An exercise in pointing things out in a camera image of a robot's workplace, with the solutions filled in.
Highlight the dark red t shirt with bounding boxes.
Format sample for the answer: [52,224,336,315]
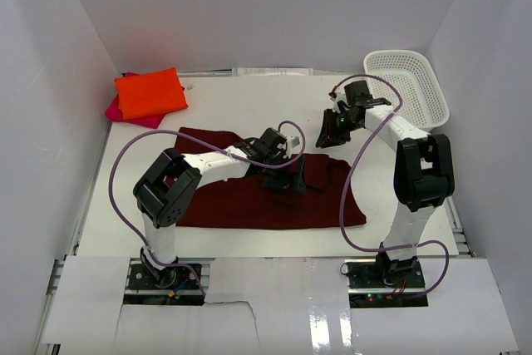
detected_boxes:
[173,126,367,231]

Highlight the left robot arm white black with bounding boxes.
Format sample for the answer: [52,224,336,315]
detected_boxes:
[133,128,307,288]

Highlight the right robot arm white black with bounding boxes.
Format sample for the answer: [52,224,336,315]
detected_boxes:
[316,74,455,284]

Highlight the white perforated plastic basket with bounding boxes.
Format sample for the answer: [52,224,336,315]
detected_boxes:
[362,50,450,131]

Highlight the folded orange t shirt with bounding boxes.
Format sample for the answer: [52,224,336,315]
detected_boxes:
[115,67,188,121]

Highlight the folded pink t shirt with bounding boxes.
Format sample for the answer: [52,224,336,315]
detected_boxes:
[105,71,165,129]

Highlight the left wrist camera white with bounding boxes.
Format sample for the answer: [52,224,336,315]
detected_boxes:
[286,136,301,150]

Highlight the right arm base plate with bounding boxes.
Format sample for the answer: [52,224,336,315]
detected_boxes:
[339,259,429,309]

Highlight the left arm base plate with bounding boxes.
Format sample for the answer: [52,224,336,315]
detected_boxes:
[123,260,204,306]

